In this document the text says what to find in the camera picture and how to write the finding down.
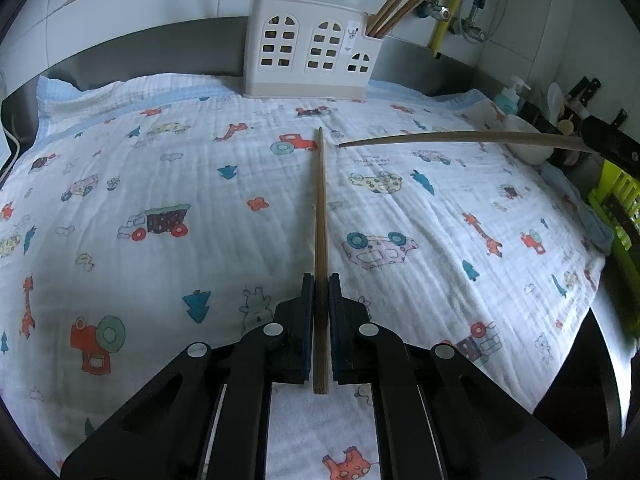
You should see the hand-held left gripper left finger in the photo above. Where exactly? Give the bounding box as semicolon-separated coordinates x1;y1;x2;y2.
60;272;316;480

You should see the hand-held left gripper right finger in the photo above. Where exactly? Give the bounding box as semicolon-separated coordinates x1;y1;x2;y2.
327;273;587;480

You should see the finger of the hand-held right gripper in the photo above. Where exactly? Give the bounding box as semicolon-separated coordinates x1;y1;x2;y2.
581;114;640;183

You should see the wooden chopstick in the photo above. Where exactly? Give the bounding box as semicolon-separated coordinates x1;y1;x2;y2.
366;0;420;36
372;0;430;38
338;130;598;153
378;0;439;40
312;127;331;395

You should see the cream plastic utensil holder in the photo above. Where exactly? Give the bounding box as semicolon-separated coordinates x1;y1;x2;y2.
243;0;385;99

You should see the green plastic rack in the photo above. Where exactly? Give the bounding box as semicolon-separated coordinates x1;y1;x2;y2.
587;160;640;256

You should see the white plastic scoop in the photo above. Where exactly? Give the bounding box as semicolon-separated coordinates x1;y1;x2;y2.
547;82;566;122

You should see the white bowl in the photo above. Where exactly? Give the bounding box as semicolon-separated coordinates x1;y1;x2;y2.
500;114;548;166

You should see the soap dispenser bottle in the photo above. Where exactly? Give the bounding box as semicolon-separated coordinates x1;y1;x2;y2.
494;76;531;116

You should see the white printed blanket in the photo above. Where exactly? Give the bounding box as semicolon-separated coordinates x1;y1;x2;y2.
0;74;608;480

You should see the metal water valve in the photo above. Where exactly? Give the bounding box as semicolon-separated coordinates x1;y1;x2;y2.
417;0;489;44

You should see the yellow pipe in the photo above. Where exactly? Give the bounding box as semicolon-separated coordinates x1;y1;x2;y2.
429;0;476;56

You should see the white cable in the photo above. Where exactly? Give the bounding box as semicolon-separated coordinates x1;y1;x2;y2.
0;125;21;177

